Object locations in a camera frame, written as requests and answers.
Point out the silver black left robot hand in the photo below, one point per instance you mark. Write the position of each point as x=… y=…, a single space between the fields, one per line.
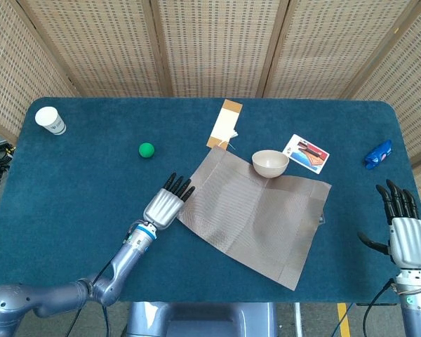
x=161 y=209

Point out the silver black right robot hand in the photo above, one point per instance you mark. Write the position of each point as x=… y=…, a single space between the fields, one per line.
x=408 y=242

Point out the brown woven placemat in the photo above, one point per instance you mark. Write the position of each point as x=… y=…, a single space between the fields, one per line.
x=252 y=224

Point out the beige round bowl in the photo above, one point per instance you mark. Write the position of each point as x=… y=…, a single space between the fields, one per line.
x=270 y=165

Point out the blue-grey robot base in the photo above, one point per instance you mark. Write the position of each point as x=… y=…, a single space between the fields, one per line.
x=203 y=321

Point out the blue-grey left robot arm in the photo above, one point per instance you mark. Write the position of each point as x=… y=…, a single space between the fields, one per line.
x=119 y=270

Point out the green ball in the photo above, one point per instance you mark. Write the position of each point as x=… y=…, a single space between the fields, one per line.
x=146 y=150

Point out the clear box with red items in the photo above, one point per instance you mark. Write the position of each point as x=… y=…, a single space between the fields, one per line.
x=322 y=219

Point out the blue snack packet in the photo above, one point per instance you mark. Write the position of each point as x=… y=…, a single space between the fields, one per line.
x=378 y=155

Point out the brown white paper sleeve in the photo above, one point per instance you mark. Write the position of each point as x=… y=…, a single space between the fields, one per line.
x=224 y=121

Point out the colourful printed card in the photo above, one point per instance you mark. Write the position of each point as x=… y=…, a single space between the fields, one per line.
x=310 y=156

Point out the metal table leg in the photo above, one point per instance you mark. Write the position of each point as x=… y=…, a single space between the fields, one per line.
x=297 y=319

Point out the white paper cup blue logo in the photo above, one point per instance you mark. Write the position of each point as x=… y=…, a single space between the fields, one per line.
x=49 y=119

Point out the woven folding screen panel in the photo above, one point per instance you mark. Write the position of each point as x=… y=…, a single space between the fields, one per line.
x=101 y=45
x=414 y=70
x=14 y=52
x=217 y=45
x=329 y=45

